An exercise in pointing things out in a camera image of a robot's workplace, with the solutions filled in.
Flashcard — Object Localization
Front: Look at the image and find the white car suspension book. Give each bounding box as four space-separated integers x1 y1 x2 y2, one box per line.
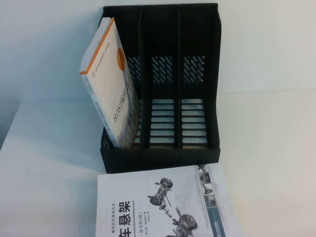
97 162 239 237

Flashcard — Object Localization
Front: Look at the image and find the white orange ROS2 book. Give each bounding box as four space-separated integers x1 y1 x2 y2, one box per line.
79 17 141 149

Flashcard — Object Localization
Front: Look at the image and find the black plastic three-slot book stand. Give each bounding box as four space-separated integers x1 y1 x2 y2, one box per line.
100 2 224 173

